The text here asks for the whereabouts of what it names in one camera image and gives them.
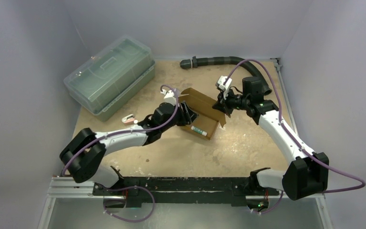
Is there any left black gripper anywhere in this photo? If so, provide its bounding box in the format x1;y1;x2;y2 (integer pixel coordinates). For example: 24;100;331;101
160;101;198;133

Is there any small green white vial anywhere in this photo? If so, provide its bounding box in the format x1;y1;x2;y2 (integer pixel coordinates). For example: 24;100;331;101
191;125;207;136

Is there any brown cardboard box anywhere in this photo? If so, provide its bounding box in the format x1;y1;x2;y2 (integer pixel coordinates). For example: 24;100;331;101
179;88;226;140

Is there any pink white small tool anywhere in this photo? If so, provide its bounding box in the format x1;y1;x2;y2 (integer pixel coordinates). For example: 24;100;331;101
121;114;138;125

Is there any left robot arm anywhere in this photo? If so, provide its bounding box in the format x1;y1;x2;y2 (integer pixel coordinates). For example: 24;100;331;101
59;102;199;195

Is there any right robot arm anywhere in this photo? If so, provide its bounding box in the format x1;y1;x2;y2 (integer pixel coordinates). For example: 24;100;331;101
213;76;329;200

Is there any clear plastic storage box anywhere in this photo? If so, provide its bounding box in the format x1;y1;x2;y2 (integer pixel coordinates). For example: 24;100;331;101
63;36;155;122

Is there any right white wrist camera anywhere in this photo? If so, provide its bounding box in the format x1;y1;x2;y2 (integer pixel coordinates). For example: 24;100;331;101
215;75;232;93

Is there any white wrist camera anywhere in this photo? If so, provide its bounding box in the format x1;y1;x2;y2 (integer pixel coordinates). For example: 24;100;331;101
215;75;232;93
161;89;180;105

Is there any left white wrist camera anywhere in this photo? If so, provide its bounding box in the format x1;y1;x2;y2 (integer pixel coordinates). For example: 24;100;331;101
161;89;180;105

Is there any black corrugated hose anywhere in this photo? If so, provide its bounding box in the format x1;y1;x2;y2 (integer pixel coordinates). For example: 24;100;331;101
180;56;273;95

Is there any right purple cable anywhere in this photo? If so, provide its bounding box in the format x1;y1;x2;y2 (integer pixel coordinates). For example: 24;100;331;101
222;59;366;217

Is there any purple cable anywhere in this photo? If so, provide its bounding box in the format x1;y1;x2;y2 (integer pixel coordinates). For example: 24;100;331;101
60;84;181;223
222;59;366;217

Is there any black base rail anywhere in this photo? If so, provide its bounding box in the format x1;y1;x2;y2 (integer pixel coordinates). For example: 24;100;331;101
93;177;279;208

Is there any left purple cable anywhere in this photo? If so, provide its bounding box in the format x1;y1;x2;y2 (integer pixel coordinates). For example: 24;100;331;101
60;84;181;223

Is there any aluminium frame profile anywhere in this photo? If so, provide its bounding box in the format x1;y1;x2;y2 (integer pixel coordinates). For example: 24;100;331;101
38;177;333;229

